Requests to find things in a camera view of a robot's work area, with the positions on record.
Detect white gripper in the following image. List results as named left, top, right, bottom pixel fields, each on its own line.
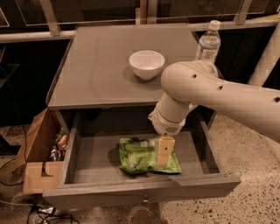
left=148, top=109, right=186, bottom=169

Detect green rice chip bag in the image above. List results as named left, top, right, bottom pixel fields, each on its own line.
left=118, top=136, right=182, bottom=175

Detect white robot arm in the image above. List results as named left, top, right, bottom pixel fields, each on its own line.
left=149, top=60, right=280, bottom=169

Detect metal drawer knob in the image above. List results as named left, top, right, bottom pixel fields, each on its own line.
left=143, top=195, right=151, bottom=204

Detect open grey top drawer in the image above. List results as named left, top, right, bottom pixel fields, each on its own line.
left=43, top=111, right=241, bottom=209

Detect grey cabinet with counter top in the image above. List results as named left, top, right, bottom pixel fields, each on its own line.
left=45, top=23, right=233, bottom=135

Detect white ceramic bowl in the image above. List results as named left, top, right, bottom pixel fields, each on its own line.
left=129, top=50, right=165, bottom=81

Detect clear plastic water bottle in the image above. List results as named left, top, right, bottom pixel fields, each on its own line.
left=195, top=20, right=221, bottom=63

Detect snack packets in box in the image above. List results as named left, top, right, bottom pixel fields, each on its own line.
left=48, top=129, right=68, bottom=162

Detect brown cardboard box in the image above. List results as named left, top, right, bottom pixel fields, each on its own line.
left=11, top=108, right=63, bottom=194

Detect black cables on floor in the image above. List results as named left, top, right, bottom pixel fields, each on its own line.
left=0, top=154, right=81, bottom=224

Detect metal railing frame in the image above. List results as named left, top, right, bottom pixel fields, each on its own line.
left=0, top=0, right=280, bottom=44

